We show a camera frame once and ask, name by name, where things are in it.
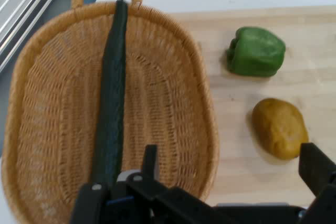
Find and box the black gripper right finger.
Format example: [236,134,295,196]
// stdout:
[298,142,336,224]

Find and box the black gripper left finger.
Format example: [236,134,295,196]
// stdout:
[69,144,233,224]

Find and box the yellow-brown potato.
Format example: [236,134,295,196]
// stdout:
[251,98,309,161]

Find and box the light wooden cutting board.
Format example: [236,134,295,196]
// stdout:
[167,5,336,208]

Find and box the long dark green cucumber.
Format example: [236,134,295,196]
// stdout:
[90,0,129,186]

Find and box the green bell pepper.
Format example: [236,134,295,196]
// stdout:
[225,26,286,78]

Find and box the woven wicker basket with handle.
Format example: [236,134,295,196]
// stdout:
[1,0,220,224]

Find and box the aluminium frame rail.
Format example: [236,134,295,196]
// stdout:
[0,0,72,74]

